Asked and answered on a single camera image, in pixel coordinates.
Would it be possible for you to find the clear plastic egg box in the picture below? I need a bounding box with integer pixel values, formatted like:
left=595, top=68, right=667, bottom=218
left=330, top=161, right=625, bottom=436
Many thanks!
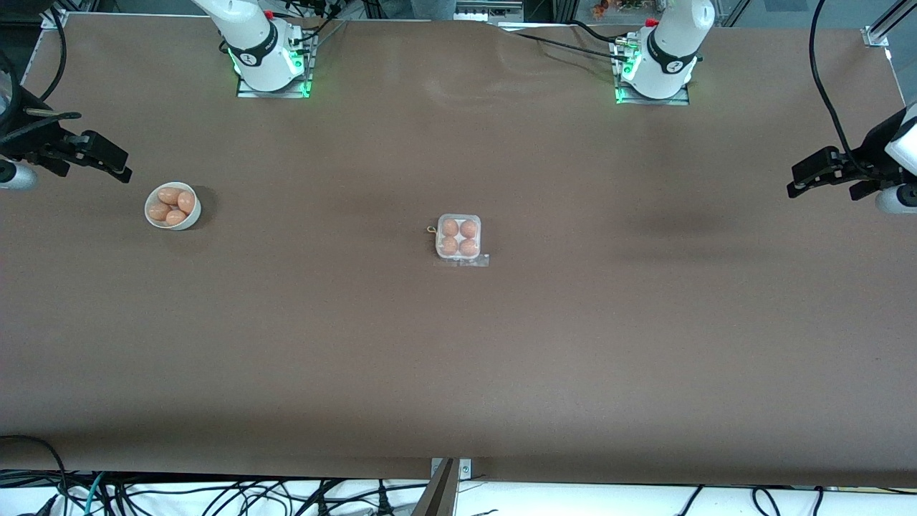
left=435, top=213, right=483, bottom=262

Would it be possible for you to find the white round bowl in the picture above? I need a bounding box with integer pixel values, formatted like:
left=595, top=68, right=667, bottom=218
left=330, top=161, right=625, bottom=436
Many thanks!
left=145, top=181, right=202, bottom=231

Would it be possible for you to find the grey fabric object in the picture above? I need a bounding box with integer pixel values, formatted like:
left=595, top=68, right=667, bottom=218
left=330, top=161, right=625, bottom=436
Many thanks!
left=408, top=0, right=459, bottom=21

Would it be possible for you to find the white grey device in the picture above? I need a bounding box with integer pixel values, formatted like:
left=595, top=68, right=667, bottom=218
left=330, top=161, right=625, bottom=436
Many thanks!
left=453, top=0, right=525, bottom=22

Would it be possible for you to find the brown table cover sheet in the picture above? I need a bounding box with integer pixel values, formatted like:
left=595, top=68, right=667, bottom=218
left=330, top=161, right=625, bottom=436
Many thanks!
left=0, top=13, right=917, bottom=488

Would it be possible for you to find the dark grey slanted bar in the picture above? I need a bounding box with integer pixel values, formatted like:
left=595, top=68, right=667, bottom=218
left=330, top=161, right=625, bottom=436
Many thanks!
left=410, top=459, right=461, bottom=516

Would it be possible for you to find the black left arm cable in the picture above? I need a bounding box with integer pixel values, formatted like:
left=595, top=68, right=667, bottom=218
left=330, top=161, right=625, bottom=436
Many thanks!
left=810, top=0, right=871, bottom=169

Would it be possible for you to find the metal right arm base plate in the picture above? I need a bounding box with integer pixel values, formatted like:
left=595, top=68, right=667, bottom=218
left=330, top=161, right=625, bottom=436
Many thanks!
left=236, top=20, right=317, bottom=99

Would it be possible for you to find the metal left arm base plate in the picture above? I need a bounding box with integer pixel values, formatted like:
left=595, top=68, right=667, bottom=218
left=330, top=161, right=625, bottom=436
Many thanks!
left=611, top=36, right=692, bottom=106

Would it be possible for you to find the black base cable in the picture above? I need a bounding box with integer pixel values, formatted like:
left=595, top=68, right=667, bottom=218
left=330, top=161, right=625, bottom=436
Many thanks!
left=512, top=32, right=633, bottom=59
left=287, top=0, right=348, bottom=44
left=570, top=19, right=633, bottom=45

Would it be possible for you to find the black looped cable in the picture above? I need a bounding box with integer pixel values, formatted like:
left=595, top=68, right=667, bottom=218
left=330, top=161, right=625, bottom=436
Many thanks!
left=0, top=434, right=70, bottom=516

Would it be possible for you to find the teal cable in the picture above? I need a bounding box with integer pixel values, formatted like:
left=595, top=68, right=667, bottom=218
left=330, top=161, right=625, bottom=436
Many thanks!
left=82, top=471, right=110, bottom=516

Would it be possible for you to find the small metal bracket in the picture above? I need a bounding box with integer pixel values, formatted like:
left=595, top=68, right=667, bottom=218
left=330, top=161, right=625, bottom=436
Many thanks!
left=430, top=457, right=474, bottom=481

